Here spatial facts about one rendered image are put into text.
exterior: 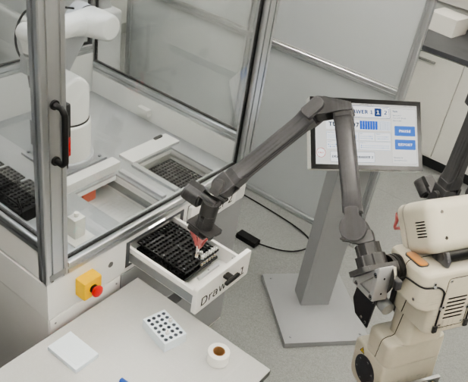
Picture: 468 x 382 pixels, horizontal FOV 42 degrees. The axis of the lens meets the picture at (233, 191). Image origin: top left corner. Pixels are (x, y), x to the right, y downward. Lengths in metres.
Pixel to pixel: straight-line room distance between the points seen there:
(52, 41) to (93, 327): 0.94
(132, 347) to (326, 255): 1.37
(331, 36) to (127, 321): 2.03
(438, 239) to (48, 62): 1.10
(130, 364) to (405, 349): 0.84
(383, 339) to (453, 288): 0.31
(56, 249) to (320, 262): 1.60
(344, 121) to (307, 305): 1.62
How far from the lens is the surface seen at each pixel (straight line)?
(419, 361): 2.12
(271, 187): 4.00
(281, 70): 3.68
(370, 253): 1.75
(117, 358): 1.96
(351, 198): 1.78
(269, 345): 3.09
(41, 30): 1.49
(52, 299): 1.96
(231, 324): 3.15
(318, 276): 3.15
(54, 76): 1.56
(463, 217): 1.80
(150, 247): 2.12
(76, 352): 1.95
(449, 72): 4.62
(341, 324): 3.26
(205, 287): 1.97
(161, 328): 1.99
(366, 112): 2.72
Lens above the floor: 2.26
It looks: 34 degrees down
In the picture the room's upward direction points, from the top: 10 degrees clockwise
